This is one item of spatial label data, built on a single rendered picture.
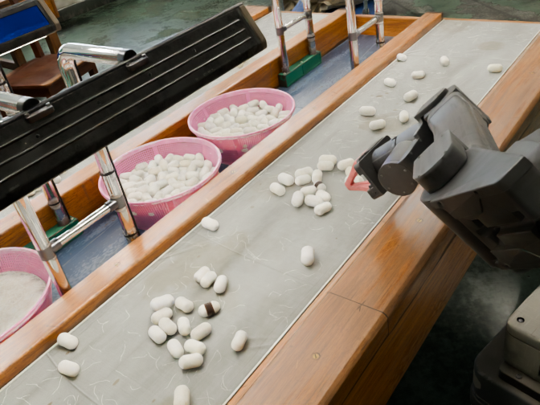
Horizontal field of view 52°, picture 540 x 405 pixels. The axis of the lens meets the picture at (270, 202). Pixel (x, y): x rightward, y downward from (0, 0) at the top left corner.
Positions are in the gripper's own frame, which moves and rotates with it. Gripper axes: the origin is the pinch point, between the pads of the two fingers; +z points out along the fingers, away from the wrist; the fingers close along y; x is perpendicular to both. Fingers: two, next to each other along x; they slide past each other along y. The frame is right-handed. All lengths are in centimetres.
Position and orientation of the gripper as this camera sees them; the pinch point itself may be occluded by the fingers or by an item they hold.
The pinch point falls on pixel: (349, 185)
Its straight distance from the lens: 97.6
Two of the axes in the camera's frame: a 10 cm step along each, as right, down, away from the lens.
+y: -5.9, 5.3, -6.1
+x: 6.3, 7.8, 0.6
